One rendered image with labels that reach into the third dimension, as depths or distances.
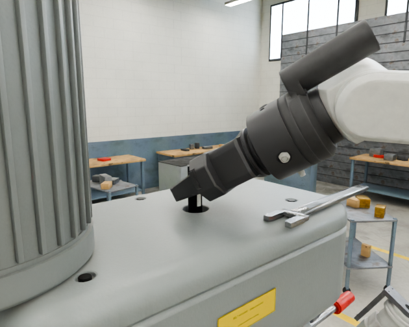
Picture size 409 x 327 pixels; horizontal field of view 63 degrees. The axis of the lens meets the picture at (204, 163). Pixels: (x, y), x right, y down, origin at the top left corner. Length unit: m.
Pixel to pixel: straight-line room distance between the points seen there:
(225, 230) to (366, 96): 0.20
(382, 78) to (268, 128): 0.12
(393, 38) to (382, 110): 8.07
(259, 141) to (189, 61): 8.29
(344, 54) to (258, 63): 9.98
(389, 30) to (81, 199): 8.30
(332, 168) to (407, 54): 2.94
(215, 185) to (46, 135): 0.19
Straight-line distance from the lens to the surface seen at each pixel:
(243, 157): 0.38
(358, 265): 4.09
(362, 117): 0.35
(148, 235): 0.38
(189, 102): 8.58
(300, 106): 0.37
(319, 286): 0.51
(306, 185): 6.58
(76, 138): 0.30
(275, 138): 0.37
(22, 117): 0.27
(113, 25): 7.72
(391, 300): 0.72
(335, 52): 0.37
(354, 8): 8.95
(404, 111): 0.35
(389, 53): 8.40
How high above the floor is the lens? 2.04
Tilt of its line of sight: 10 degrees down
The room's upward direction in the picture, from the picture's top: straight up
